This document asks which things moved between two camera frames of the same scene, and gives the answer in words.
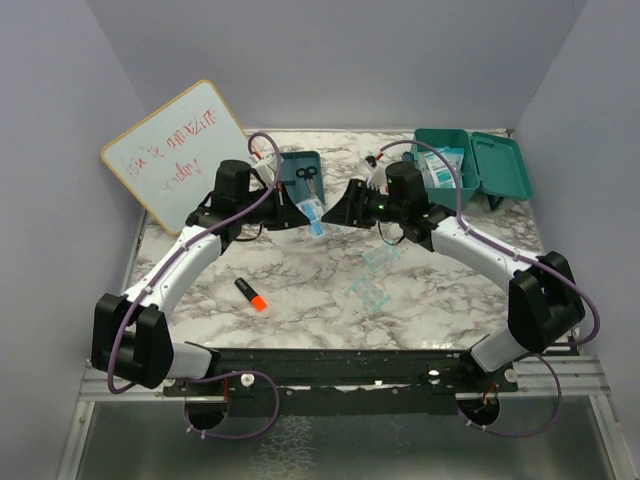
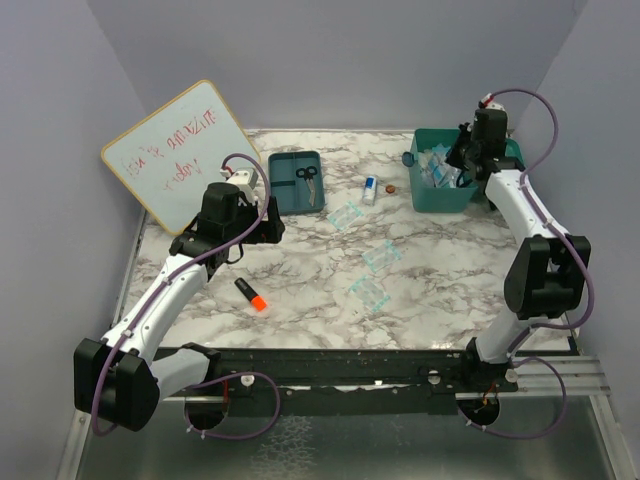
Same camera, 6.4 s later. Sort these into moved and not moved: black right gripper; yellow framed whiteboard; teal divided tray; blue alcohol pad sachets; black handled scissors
Moved: blue alcohol pad sachets; black right gripper
Not moved: yellow framed whiteboard; teal divided tray; black handled scissors
